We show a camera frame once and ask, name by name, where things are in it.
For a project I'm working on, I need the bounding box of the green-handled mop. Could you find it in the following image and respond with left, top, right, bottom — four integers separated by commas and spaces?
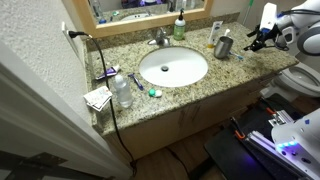
242, 0, 255, 26

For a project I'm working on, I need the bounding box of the purple toothpaste tube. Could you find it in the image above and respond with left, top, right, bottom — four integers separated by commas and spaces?
95, 63, 121, 80

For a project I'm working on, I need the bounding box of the clear plastic water bottle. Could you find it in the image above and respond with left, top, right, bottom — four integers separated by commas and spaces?
113, 73, 134, 108

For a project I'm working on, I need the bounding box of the white door frame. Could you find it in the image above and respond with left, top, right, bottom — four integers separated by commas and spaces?
0, 39, 133, 180

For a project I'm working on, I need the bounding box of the black power cord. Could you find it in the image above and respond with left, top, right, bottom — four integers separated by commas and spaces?
68, 29, 138, 178

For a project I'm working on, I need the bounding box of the black cart top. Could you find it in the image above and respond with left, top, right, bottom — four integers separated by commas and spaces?
203, 93, 320, 180

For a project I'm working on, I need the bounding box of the chrome sink faucet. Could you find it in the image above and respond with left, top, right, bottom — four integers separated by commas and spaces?
147, 26, 171, 47

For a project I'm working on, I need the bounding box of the white tissue packet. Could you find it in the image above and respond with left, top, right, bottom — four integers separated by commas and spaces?
82, 85, 113, 112

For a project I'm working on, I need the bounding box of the white toilet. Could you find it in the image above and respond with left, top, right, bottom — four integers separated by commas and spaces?
259, 61, 320, 103

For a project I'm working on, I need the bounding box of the white wall outlet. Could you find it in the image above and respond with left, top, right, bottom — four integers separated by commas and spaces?
60, 20, 80, 56

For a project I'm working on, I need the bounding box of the blue razor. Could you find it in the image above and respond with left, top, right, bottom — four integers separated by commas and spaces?
128, 72, 145, 91

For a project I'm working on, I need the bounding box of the grey metal cup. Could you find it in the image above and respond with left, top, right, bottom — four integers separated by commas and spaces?
213, 35, 235, 60

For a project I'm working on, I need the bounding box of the green soap pump bottle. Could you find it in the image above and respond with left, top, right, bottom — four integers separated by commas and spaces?
173, 8, 187, 41

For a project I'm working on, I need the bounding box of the beige vanity cabinet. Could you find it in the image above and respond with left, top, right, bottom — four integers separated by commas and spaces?
99, 71, 284, 162

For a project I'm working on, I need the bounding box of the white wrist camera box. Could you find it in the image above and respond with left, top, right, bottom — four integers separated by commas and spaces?
259, 2, 278, 34

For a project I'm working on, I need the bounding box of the white oval sink basin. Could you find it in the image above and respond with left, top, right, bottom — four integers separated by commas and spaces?
138, 45, 209, 88

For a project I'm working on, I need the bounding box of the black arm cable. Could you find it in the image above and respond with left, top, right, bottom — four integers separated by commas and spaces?
280, 8, 320, 17

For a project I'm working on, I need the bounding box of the wood-framed wall mirror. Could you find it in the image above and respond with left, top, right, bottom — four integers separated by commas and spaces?
71, 0, 214, 38

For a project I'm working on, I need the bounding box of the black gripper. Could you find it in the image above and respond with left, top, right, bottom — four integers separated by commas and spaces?
243, 24, 282, 53

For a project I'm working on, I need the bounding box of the orange black clamp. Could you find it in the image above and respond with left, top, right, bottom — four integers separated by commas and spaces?
229, 116, 248, 140
264, 105, 278, 118

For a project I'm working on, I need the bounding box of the blue toothbrush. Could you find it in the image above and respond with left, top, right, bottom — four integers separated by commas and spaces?
229, 50, 245, 61

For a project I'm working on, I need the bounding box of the green floss container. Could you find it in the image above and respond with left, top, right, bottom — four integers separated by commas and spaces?
148, 87, 163, 98

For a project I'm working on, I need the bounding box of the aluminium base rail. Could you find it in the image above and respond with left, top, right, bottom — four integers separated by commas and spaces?
244, 109, 320, 180

